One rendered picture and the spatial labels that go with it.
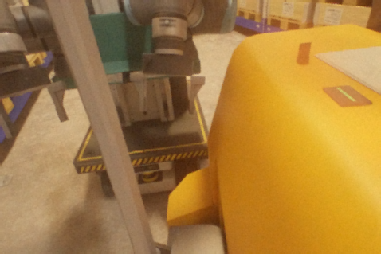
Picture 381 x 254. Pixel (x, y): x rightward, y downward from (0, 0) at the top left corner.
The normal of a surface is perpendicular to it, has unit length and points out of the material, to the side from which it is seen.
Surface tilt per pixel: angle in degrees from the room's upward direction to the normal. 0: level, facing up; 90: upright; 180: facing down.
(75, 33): 90
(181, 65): 66
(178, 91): 90
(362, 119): 0
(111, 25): 90
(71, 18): 90
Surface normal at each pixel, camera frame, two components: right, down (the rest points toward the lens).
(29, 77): 0.16, 0.12
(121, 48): 0.10, 0.52
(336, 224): -0.77, -0.54
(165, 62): -0.05, 0.15
